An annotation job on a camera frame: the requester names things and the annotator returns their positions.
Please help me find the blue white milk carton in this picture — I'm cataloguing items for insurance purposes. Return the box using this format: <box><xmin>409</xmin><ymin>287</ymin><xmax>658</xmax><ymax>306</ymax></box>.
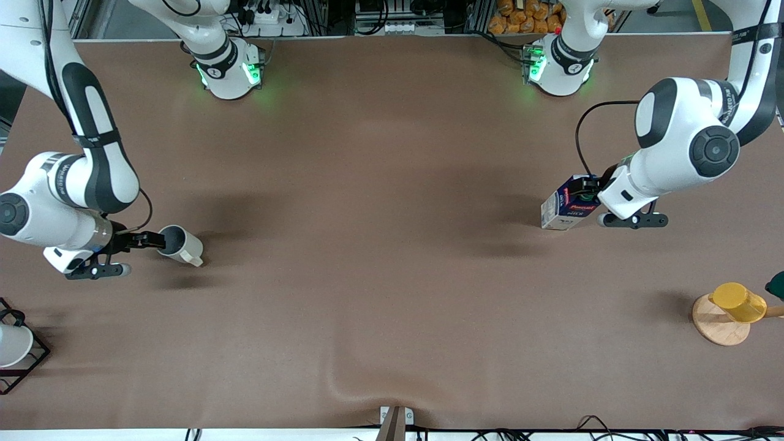
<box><xmin>541</xmin><ymin>175</ymin><xmax>604</xmax><ymax>231</ymax></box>

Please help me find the cream mug grey inside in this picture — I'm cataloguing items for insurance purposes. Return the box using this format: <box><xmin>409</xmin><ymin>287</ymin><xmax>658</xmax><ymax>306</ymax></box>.
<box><xmin>156</xmin><ymin>225</ymin><xmax>205</xmax><ymax>268</ymax></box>

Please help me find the white cup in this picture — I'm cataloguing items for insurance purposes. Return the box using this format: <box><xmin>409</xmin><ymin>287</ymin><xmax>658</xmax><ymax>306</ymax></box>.
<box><xmin>0</xmin><ymin>323</ymin><xmax>34</xmax><ymax>369</ymax></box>

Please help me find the yellow plastic cup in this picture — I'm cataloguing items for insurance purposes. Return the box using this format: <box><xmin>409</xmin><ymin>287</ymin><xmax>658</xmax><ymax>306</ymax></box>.
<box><xmin>709</xmin><ymin>282</ymin><xmax>767</xmax><ymax>323</ymax></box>

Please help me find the round wooden cup stand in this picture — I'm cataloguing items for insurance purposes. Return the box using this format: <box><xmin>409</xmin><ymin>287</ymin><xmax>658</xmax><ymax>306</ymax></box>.
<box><xmin>692</xmin><ymin>293</ymin><xmax>784</xmax><ymax>347</ymax></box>

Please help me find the bag of orange bread rolls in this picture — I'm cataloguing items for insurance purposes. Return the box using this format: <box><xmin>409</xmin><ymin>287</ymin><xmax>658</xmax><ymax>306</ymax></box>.
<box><xmin>488</xmin><ymin>0</ymin><xmax>567</xmax><ymax>36</ymax></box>

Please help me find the small white power strip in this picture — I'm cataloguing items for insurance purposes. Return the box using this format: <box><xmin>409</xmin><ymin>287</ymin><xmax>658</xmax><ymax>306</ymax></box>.
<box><xmin>380</xmin><ymin>21</ymin><xmax>445</xmax><ymax>35</ymax></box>

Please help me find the white power strip with plugs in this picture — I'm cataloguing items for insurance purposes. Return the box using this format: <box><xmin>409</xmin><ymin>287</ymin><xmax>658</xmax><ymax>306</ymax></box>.
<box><xmin>236</xmin><ymin>0</ymin><xmax>307</xmax><ymax>37</ymax></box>

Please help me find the black wire rack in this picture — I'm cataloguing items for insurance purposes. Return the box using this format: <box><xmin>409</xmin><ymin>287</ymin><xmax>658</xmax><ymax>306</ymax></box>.
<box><xmin>0</xmin><ymin>298</ymin><xmax>51</xmax><ymax>395</ymax></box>

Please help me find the aluminium frame profile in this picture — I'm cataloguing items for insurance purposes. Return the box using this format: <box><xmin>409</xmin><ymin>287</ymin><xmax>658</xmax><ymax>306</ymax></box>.
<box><xmin>64</xmin><ymin>0</ymin><xmax>94</xmax><ymax>41</ymax></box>

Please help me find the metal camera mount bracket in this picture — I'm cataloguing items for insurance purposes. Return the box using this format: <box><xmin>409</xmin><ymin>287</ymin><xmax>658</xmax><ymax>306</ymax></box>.
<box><xmin>375</xmin><ymin>405</ymin><xmax>415</xmax><ymax>441</ymax></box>

